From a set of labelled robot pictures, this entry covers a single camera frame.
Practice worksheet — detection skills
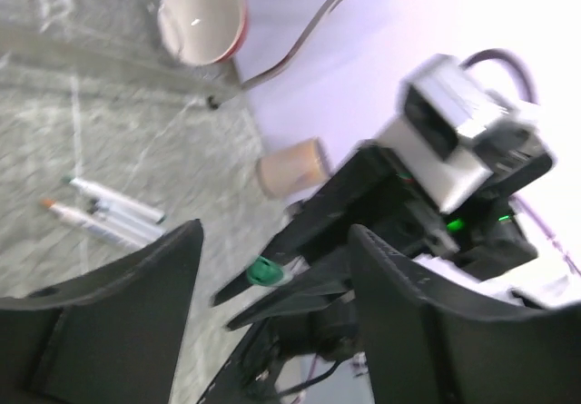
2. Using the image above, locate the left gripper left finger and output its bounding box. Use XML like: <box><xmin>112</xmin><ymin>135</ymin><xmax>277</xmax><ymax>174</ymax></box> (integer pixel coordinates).
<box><xmin>1</xmin><ymin>220</ymin><xmax>203</xmax><ymax>403</ymax></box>

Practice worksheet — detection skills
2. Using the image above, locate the dark blue marker pen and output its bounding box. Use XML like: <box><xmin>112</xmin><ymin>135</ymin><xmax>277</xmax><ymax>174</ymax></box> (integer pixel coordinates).
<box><xmin>89</xmin><ymin>198</ymin><xmax>164</xmax><ymax>234</ymax></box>

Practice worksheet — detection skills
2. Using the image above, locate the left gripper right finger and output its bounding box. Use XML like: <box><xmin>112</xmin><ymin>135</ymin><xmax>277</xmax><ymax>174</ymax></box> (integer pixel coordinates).
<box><xmin>349</xmin><ymin>225</ymin><xmax>580</xmax><ymax>403</ymax></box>

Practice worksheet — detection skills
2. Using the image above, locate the purple pink mug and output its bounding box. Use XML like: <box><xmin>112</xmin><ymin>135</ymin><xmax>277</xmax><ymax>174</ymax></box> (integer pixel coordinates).
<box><xmin>256</xmin><ymin>137</ymin><xmax>330</xmax><ymax>199</ymax></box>

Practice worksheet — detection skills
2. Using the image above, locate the red white bowl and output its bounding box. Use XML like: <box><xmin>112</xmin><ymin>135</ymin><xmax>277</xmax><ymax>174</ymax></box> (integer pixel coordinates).
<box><xmin>157</xmin><ymin>0</ymin><xmax>249</xmax><ymax>67</ymax></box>

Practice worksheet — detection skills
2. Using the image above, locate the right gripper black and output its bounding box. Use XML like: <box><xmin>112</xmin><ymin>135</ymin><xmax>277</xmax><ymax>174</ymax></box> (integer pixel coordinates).
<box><xmin>267</xmin><ymin>143</ymin><xmax>553</xmax><ymax>281</ymax></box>

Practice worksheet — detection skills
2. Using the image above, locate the green capped marker pen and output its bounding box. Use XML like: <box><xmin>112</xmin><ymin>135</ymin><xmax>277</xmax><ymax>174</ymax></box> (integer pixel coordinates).
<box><xmin>246</xmin><ymin>256</ymin><xmax>293</xmax><ymax>287</ymax></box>

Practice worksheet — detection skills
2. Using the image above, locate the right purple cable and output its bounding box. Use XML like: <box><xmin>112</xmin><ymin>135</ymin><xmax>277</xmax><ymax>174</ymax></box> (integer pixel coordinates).
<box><xmin>460</xmin><ymin>47</ymin><xmax>581</xmax><ymax>278</ymax></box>

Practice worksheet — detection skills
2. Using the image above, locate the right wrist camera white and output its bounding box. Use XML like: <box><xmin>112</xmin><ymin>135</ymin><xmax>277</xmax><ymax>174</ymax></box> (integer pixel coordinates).
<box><xmin>376</xmin><ymin>53</ymin><xmax>541</xmax><ymax>214</ymax></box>

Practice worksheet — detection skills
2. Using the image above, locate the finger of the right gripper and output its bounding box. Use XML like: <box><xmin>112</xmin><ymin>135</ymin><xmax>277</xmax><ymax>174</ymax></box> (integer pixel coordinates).
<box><xmin>226</xmin><ymin>262</ymin><xmax>351</xmax><ymax>330</ymax></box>
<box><xmin>212</xmin><ymin>268</ymin><xmax>253</xmax><ymax>307</ymax></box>

